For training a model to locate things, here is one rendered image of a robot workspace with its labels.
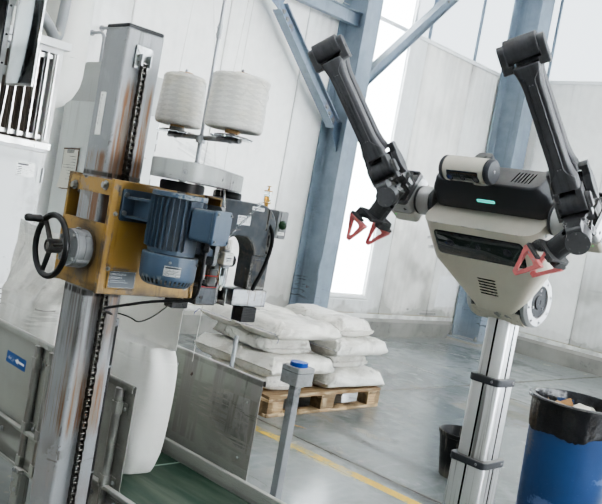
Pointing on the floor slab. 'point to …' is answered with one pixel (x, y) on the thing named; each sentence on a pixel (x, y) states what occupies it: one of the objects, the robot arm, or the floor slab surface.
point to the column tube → (68, 421)
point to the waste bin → (568, 448)
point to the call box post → (285, 441)
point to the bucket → (449, 439)
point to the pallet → (324, 397)
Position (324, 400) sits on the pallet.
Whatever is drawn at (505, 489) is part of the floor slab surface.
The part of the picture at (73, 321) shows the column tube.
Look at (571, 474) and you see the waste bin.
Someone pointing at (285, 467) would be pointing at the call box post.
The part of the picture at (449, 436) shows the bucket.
